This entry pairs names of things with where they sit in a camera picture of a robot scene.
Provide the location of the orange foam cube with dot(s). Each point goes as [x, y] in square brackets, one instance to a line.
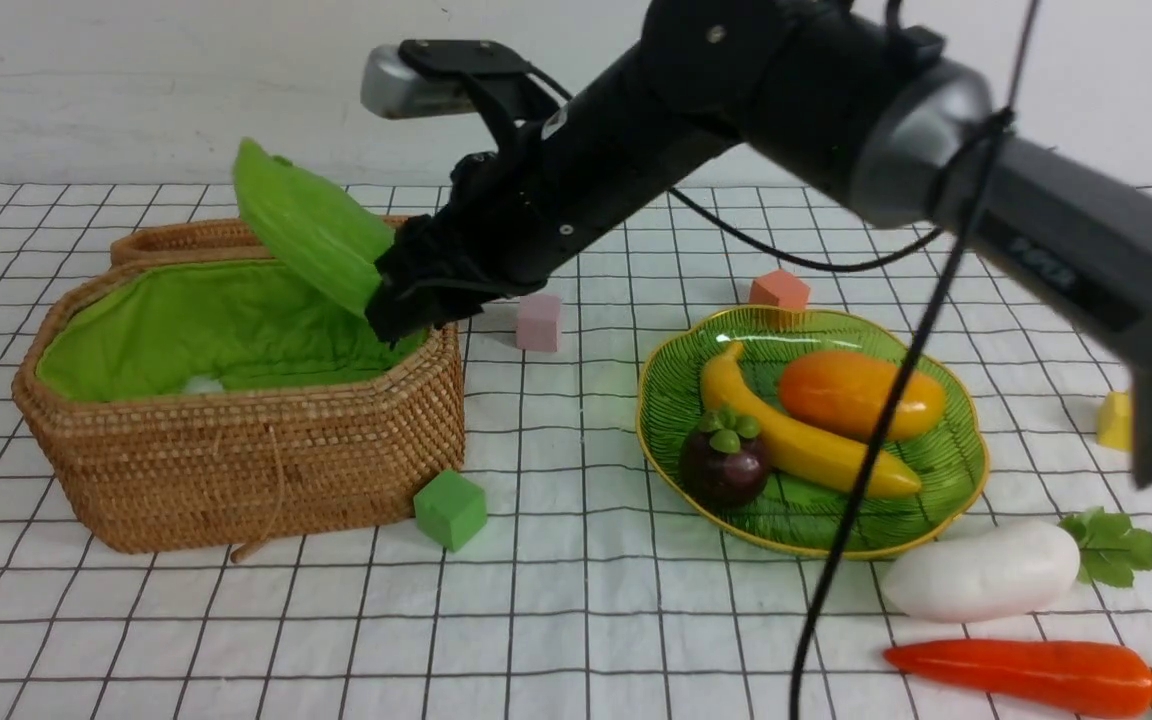
[780, 288]

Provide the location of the orange mango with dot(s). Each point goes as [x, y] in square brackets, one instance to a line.
[844, 392]

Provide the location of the yellow banana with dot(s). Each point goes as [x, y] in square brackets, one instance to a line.
[796, 448]

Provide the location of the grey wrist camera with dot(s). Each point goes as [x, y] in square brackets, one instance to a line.
[441, 77]

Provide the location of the orange carrot with leaves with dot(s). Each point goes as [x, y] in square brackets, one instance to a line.
[1089, 679]

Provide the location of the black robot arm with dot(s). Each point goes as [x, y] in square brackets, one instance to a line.
[872, 115]

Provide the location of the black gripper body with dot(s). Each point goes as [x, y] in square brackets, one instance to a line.
[497, 237]

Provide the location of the green glass leaf plate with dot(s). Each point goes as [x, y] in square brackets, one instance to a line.
[794, 514]

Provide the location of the woven rattan basket lid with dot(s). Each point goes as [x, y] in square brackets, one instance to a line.
[209, 240]

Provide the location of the dark purple mangosteen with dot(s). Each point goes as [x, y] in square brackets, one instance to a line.
[723, 462]

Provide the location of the pink foam cube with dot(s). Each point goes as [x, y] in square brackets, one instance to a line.
[538, 323]

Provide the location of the green foam cube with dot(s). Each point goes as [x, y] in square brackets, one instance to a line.
[450, 510]

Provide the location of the green cucumber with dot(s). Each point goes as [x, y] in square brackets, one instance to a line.
[311, 224]

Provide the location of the yellow foam cube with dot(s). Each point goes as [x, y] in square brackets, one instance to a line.
[1114, 423]

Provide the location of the white radish with leaves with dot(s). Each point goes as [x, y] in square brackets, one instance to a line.
[1018, 568]

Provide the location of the white checkered tablecloth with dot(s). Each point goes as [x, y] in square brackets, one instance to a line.
[593, 592]

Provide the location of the woven rattan basket green lining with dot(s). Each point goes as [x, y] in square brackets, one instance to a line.
[189, 405]

